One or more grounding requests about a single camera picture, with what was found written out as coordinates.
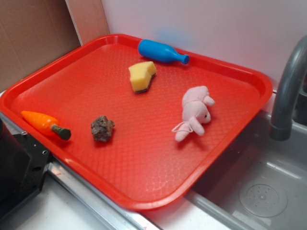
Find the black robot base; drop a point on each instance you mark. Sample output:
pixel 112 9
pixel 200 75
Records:
pixel 23 164

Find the pink plush bunny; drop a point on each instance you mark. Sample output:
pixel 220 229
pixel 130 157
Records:
pixel 195 113

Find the red plastic tray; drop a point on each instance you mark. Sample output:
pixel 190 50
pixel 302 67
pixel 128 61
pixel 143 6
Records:
pixel 142 167

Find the yellow sponge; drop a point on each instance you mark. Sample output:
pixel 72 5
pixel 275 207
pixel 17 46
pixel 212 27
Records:
pixel 141 75

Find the brown rock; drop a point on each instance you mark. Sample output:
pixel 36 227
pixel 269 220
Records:
pixel 102 129

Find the blue toy bottle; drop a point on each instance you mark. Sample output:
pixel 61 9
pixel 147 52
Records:
pixel 161 52

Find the orange toy carrot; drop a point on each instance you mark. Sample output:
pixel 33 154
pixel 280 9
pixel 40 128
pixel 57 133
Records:
pixel 46 124

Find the grey faucet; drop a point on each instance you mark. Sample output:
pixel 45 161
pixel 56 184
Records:
pixel 290 102

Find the grey plastic sink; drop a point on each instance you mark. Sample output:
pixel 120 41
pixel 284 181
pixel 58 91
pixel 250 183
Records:
pixel 257 183

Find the brown cardboard panel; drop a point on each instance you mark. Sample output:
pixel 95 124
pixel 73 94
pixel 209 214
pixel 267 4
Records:
pixel 33 33

